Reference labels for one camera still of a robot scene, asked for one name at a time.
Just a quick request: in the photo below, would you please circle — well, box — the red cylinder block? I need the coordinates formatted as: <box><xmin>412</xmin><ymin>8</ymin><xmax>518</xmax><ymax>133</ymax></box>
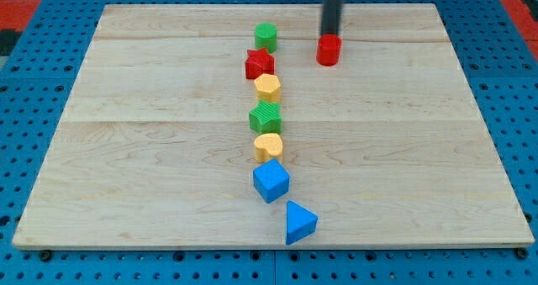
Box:
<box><xmin>316</xmin><ymin>34</ymin><xmax>342</xmax><ymax>66</ymax></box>

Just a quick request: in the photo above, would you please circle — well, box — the red star block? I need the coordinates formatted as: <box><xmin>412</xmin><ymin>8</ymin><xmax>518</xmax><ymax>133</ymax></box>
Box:
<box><xmin>245</xmin><ymin>47</ymin><xmax>275</xmax><ymax>79</ymax></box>

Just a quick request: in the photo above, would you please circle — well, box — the yellow hexagon block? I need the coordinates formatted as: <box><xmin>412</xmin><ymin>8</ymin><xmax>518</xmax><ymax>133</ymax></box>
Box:
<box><xmin>254</xmin><ymin>73</ymin><xmax>282</xmax><ymax>103</ymax></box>

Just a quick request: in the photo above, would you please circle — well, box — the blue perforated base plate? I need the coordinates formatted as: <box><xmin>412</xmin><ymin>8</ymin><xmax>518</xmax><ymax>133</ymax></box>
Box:
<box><xmin>1</xmin><ymin>0</ymin><xmax>537</xmax><ymax>284</ymax></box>

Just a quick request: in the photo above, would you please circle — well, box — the blue triangle block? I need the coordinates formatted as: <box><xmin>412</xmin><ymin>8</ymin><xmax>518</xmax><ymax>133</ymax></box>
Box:
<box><xmin>286</xmin><ymin>201</ymin><xmax>318</xmax><ymax>245</ymax></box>

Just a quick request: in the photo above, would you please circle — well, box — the light wooden board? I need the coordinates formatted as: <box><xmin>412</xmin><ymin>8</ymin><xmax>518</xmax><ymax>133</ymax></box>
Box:
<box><xmin>13</xmin><ymin>4</ymin><xmax>535</xmax><ymax>251</ymax></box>

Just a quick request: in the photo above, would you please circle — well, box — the green star block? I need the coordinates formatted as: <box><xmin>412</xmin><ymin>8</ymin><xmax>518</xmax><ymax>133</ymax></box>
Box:
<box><xmin>249</xmin><ymin>100</ymin><xmax>282</xmax><ymax>134</ymax></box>

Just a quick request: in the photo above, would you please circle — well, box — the yellow heart block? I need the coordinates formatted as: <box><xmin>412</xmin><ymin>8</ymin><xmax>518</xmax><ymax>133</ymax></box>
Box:
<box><xmin>253</xmin><ymin>133</ymin><xmax>283</xmax><ymax>163</ymax></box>

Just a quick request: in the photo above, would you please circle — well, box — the green cylinder block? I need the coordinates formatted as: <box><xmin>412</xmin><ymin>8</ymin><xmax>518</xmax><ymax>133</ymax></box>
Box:
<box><xmin>254</xmin><ymin>23</ymin><xmax>277</xmax><ymax>53</ymax></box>

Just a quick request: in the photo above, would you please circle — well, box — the blue cube block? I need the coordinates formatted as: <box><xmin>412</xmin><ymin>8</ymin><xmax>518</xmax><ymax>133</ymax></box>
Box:
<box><xmin>253</xmin><ymin>159</ymin><xmax>290</xmax><ymax>203</ymax></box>

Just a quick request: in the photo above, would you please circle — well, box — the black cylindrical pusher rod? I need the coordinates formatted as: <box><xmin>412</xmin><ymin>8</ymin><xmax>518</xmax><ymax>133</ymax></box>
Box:
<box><xmin>319</xmin><ymin>0</ymin><xmax>345</xmax><ymax>35</ymax></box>

